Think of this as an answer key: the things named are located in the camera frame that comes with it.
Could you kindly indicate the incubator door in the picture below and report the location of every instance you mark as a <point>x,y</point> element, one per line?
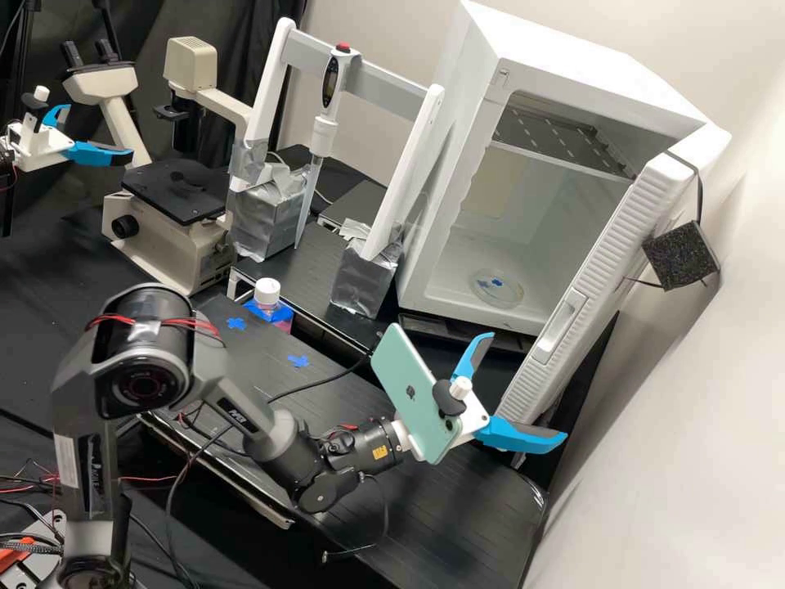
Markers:
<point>613,258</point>

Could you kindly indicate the petri dish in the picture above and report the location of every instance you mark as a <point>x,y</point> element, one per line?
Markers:
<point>498,287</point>

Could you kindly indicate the white incubator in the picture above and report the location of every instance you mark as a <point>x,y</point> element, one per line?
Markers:
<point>484,92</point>

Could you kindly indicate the white pipette stand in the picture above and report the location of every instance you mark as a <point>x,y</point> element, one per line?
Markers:
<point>392,184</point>

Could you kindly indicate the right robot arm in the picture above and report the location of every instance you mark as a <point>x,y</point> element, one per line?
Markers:
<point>153,362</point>

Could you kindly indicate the pipette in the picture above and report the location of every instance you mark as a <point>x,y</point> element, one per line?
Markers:
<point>324,135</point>

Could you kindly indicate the blue bottle holder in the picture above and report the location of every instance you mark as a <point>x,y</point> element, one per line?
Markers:
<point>283,319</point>

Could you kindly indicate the cream microscope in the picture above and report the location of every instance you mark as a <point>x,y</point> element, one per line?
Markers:
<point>165,227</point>

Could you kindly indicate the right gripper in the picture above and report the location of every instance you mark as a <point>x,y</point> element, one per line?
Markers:
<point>407,437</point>

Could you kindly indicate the black tray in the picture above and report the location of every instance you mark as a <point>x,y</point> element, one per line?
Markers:
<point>359,205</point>

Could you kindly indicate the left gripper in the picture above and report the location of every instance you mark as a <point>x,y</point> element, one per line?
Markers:
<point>43,147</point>

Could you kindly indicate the small bottle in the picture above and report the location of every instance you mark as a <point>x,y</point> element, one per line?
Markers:
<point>267,297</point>

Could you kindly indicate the right wrist camera phone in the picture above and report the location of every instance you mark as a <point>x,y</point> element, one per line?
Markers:
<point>408,392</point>

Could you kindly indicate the black platform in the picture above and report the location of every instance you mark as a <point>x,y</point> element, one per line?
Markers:
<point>313,270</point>
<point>441,521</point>

